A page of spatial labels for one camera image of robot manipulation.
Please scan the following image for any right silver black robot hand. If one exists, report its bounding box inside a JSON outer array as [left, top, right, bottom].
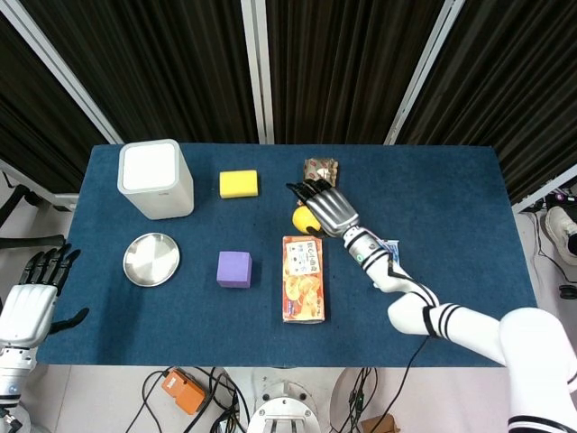
[[286, 179, 361, 239]]

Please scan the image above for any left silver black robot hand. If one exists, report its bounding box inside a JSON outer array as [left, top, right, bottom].
[[0, 243, 90, 348]]

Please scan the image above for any yellow round object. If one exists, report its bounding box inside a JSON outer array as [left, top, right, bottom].
[[291, 206, 323, 234]]

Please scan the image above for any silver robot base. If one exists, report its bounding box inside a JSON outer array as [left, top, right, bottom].
[[246, 367, 333, 433]]

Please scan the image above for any orange biscuit box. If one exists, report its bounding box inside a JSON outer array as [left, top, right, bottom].
[[281, 235, 325, 324]]

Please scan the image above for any orange device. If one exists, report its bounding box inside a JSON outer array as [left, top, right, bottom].
[[160, 368, 207, 416]]

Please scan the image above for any brown cardboard piece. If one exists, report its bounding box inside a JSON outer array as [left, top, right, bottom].
[[360, 414, 403, 433]]

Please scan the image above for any gold red snack wrapper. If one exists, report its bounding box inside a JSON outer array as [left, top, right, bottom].
[[302, 157, 340, 187]]

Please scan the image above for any blue white snack packet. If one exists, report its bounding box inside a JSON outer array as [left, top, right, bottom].
[[372, 237, 401, 267]]

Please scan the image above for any yellow green sponge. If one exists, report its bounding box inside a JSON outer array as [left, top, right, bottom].
[[218, 169, 261, 199]]

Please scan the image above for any black office chair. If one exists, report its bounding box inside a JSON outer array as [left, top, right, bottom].
[[0, 183, 78, 253]]

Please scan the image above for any purple foam cube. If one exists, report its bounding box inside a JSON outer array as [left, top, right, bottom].
[[215, 251, 252, 289]]

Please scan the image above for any blue table cloth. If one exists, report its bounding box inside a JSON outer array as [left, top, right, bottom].
[[35, 143, 540, 367]]

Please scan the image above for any round steel plate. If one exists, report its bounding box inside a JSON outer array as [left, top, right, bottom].
[[123, 232, 181, 287]]

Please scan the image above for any black pleated curtain panel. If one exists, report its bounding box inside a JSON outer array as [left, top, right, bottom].
[[20, 0, 259, 145], [0, 13, 109, 195], [398, 0, 577, 207], [265, 0, 447, 145]]

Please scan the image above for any white bdo trash bin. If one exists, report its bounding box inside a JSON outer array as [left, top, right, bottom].
[[116, 138, 196, 221]]

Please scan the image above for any white black shoe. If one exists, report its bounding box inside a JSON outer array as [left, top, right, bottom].
[[539, 206, 577, 265]]

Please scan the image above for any white frame post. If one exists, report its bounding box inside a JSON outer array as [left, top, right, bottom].
[[240, 0, 275, 145], [0, 0, 125, 145], [384, 0, 466, 146]]

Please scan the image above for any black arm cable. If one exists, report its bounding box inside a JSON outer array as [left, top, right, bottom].
[[384, 255, 441, 433]]

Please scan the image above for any black floor cable bundle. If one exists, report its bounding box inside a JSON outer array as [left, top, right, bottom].
[[125, 366, 252, 433]]

